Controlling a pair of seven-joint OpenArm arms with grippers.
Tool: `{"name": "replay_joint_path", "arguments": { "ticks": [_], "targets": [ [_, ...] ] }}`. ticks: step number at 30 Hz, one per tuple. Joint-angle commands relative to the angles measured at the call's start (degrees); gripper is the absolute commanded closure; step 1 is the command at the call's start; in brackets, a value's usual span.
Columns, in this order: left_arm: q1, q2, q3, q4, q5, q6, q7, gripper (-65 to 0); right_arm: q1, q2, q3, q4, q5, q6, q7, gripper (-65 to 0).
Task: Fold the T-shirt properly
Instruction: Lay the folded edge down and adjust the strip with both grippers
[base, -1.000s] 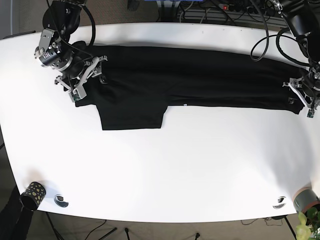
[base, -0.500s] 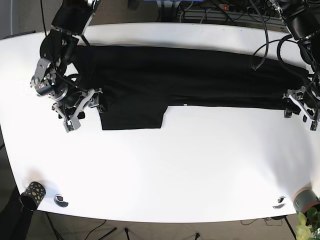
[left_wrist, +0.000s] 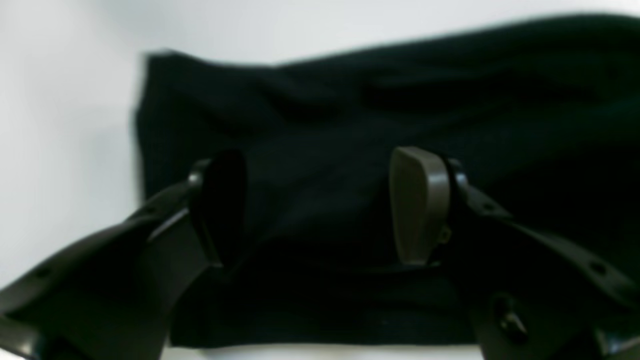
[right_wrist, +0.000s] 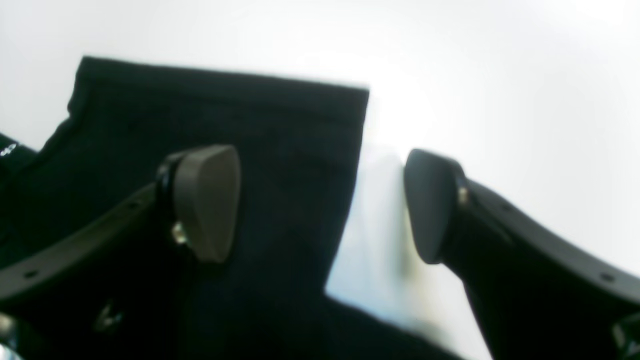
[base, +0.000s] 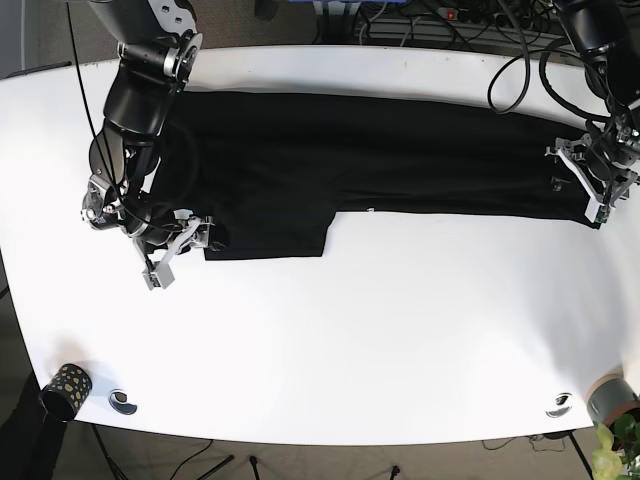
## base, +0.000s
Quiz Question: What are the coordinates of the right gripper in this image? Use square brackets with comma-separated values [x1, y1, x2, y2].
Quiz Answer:
[128, 209, 216, 290]

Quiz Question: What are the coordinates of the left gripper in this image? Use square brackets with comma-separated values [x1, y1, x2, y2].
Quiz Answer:
[545, 138, 639, 226]

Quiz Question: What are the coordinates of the black T-shirt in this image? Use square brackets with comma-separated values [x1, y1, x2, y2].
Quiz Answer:
[149, 92, 589, 261]

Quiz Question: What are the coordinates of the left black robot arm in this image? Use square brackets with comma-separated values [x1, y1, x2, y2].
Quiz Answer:
[539, 1, 639, 226]

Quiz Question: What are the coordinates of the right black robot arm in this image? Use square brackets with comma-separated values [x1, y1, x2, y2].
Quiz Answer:
[81, 1, 213, 289]

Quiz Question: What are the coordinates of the left metal table grommet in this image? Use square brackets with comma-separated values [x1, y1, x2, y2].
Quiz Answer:
[108, 389, 138, 416]

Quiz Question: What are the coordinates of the metal table grommet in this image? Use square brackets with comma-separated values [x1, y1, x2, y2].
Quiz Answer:
[545, 392, 573, 419]
[108, 389, 138, 416]

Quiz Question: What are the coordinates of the grey plant pot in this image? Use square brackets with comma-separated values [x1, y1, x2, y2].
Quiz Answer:
[585, 374, 639, 427]

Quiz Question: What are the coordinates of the black floral cup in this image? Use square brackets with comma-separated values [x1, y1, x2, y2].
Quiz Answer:
[39, 363, 93, 423]

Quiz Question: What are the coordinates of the right metal table grommet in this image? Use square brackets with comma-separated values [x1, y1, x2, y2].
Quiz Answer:
[545, 392, 573, 419]

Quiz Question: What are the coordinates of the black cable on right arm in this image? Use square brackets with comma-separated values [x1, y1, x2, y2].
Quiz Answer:
[64, 0, 201, 211]

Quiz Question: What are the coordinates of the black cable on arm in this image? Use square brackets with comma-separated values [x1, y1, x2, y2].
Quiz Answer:
[64, 0, 201, 211]
[486, 0, 611, 125]

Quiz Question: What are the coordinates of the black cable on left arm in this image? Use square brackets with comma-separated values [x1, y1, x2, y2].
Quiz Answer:
[486, 0, 611, 125]

